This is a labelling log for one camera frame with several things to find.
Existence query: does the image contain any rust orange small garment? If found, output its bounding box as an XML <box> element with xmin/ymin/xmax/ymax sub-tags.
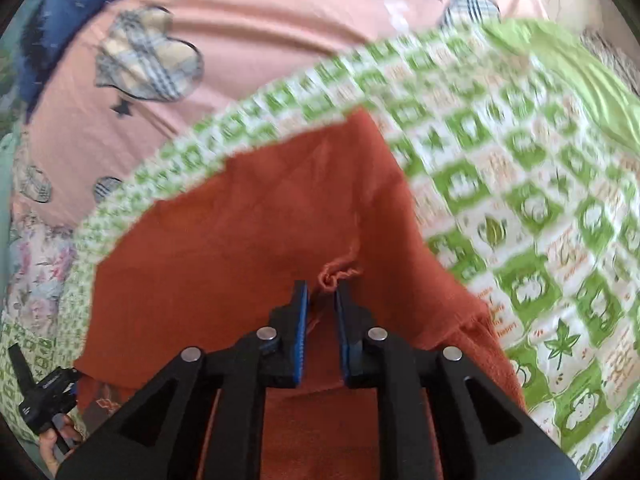
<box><xmin>72</xmin><ymin>107</ymin><xmax>531</xmax><ymax>480</ymax></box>

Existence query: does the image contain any green checkered printed blanket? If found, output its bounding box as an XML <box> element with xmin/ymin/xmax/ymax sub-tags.
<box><xmin>0</xmin><ymin>17</ymin><xmax>640</xmax><ymax>478</ymax></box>

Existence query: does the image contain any floral print cloth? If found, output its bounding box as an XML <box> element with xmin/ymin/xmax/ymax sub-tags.
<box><xmin>2</xmin><ymin>205</ymin><xmax>78</xmax><ymax>326</ymax></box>

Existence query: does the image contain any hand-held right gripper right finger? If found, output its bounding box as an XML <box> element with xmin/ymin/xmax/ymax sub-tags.
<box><xmin>334</xmin><ymin>280</ymin><xmax>583</xmax><ymax>480</ymax></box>

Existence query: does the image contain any grey patterned pillow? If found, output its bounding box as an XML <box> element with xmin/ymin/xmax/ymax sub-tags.
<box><xmin>580</xmin><ymin>27</ymin><xmax>636</xmax><ymax>93</ymax></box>

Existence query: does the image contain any person's left hand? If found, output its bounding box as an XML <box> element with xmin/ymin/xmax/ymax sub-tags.
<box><xmin>39</xmin><ymin>414</ymin><xmax>83</xmax><ymax>478</ymax></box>

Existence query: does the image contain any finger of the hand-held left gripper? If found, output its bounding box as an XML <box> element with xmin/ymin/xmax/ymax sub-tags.
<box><xmin>7</xmin><ymin>344</ymin><xmax>38</xmax><ymax>406</ymax></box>

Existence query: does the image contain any pink heart print bedsheet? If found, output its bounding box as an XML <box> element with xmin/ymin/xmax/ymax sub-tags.
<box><xmin>10</xmin><ymin>0</ymin><xmax>551</xmax><ymax>228</ymax></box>

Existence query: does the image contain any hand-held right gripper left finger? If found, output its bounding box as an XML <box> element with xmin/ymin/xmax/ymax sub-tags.
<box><xmin>56</xmin><ymin>280</ymin><xmax>312</xmax><ymax>480</ymax></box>

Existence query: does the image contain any dark blue cloth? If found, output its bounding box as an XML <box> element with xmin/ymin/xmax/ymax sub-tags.
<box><xmin>14</xmin><ymin>0</ymin><xmax>176</xmax><ymax>116</ymax></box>

